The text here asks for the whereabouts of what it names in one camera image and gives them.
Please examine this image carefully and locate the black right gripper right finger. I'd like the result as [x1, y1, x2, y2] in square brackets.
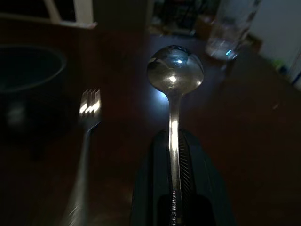
[178, 129, 237, 226]

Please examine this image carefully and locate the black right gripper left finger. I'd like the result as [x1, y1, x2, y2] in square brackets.
[131, 129, 175, 226]

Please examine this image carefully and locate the silver metal spoon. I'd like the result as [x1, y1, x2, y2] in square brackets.
[146, 45, 205, 226]

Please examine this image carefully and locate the silver metal fork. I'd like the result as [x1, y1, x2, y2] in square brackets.
[59, 89, 103, 226]

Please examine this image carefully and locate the clear plastic water bottle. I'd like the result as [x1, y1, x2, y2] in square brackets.
[205, 0, 262, 62]

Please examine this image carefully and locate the dark grey cup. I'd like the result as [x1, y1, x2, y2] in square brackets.
[0, 44, 68, 143]

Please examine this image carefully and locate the white plastic chair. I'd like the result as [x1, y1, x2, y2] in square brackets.
[43, 0, 98, 29]

